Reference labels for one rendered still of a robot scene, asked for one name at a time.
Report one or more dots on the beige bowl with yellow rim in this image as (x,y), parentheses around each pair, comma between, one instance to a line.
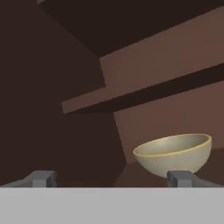
(175,156)

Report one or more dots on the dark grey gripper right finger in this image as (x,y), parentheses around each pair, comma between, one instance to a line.
(183,178)

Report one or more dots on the brown cabinet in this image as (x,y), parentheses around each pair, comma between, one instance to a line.
(52,73)

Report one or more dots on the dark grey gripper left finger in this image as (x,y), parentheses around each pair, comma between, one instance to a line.
(40,178)

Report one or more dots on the brown cabinet shelf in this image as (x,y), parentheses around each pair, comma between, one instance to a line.
(140,93)

